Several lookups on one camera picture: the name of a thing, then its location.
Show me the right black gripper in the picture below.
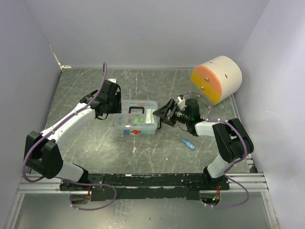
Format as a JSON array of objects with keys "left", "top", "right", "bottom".
[{"left": 152, "top": 99, "right": 190, "bottom": 126}]

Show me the clear plastic box lid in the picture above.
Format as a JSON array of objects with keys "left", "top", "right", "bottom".
[{"left": 113, "top": 99, "right": 159, "bottom": 124}]

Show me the green medicine box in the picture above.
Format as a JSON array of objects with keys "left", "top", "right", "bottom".
[{"left": 132, "top": 116, "right": 145, "bottom": 125}]

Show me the white tube packet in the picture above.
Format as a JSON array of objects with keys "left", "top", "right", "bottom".
[{"left": 145, "top": 109, "right": 154, "bottom": 124}]

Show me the clear plastic storage box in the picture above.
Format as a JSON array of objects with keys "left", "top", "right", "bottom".
[{"left": 113, "top": 120, "right": 160, "bottom": 136}]

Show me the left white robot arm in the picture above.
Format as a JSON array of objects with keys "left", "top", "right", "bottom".
[{"left": 22, "top": 80, "right": 122, "bottom": 190}]

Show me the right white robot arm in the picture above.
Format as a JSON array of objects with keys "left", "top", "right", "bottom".
[{"left": 153, "top": 99, "right": 254, "bottom": 190}]

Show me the blue plastic applicator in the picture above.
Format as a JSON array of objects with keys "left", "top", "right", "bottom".
[{"left": 181, "top": 138, "right": 195, "bottom": 150}]

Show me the beige cylinder orange face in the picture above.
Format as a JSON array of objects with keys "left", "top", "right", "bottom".
[{"left": 190, "top": 56, "right": 242, "bottom": 106}]

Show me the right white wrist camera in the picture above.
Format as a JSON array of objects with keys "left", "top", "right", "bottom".
[{"left": 177, "top": 94, "right": 186, "bottom": 109}]

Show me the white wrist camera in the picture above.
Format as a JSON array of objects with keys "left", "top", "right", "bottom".
[
  {"left": 177, "top": 94, "right": 186, "bottom": 109},
  {"left": 108, "top": 79, "right": 117, "bottom": 83}
]

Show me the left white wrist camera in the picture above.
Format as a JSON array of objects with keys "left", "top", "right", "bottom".
[{"left": 108, "top": 79, "right": 117, "bottom": 83}]

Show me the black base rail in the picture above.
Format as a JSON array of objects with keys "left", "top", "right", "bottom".
[{"left": 60, "top": 173, "right": 229, "bottom": 201}]

